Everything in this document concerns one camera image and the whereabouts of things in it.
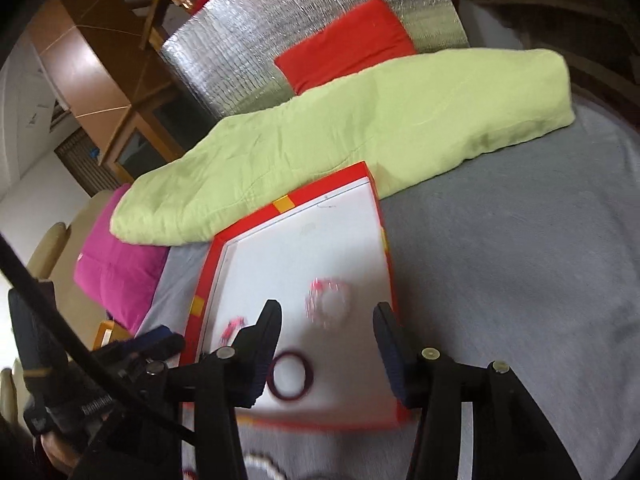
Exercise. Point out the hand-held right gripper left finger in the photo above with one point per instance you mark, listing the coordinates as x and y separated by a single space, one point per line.
260 360

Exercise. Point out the red cushion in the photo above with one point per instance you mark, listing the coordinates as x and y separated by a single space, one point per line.
350 45

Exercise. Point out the red cardboard box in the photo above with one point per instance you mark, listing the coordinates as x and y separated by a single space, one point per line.
300 250

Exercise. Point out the wooden table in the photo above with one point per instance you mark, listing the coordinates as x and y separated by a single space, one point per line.
85 60

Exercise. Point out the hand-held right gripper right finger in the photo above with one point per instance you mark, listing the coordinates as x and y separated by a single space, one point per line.
395 360

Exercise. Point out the orange cardboard box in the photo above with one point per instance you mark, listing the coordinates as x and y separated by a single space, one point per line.
107 335

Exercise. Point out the grey bed sheet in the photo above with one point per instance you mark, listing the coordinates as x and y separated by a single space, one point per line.
500 260

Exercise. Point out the person's left hand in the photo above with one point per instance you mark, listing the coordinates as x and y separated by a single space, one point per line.
60 452

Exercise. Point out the brown slatted panel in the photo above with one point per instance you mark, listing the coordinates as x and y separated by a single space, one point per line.
85 165

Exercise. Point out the light green blanket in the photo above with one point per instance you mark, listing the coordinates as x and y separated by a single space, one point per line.
325 150

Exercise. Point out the silver foil mat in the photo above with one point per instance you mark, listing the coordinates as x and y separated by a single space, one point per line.
240 60

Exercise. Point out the dark red bangle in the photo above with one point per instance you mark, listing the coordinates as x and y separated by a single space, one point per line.
275 380

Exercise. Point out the person's dark clothing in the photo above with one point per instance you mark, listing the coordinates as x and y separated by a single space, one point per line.
15 450

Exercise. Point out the beige leather sofa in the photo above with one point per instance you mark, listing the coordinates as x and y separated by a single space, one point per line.
50 245

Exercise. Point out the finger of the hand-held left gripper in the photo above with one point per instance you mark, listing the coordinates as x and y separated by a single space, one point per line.
152 336
170 346

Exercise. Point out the pink cushion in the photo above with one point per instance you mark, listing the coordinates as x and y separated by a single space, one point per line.
120 270

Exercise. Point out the wooden chair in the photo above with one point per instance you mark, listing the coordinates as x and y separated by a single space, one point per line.
165 0

